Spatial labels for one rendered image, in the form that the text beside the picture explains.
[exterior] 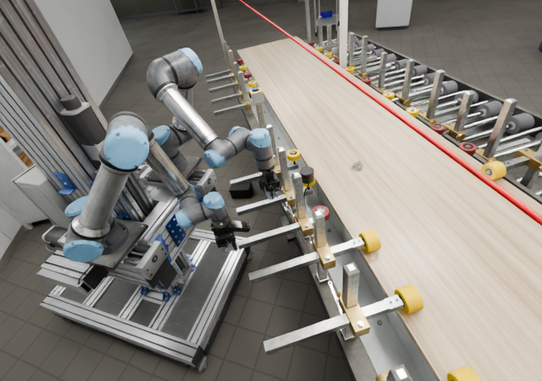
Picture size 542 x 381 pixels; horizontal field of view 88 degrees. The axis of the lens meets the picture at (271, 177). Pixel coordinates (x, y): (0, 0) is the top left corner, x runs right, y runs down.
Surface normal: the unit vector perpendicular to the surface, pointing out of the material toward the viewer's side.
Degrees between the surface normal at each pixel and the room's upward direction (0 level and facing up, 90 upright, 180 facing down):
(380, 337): 0
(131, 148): 84
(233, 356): 0
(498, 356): 0
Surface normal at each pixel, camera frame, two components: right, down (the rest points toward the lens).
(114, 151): 0.43, 0.45
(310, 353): -0.15, -0.75
